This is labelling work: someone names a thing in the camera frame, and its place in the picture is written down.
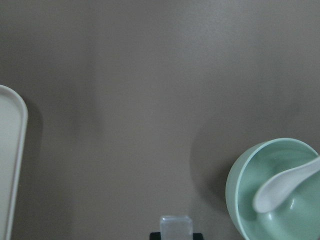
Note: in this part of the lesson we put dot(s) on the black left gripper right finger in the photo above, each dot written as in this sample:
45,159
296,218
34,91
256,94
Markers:
197,236

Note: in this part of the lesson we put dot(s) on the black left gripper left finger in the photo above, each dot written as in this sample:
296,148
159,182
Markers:
155,236

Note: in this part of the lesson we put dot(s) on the clear ice cube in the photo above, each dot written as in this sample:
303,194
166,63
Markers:
176,227

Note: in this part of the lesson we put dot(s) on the white ceramic spoon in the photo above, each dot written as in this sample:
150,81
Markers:
277,189

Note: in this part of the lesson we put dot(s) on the mint green bowl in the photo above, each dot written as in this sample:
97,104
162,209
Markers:
298,218

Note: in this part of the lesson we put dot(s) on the cream rectangular tray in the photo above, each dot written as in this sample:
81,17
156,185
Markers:
13,126

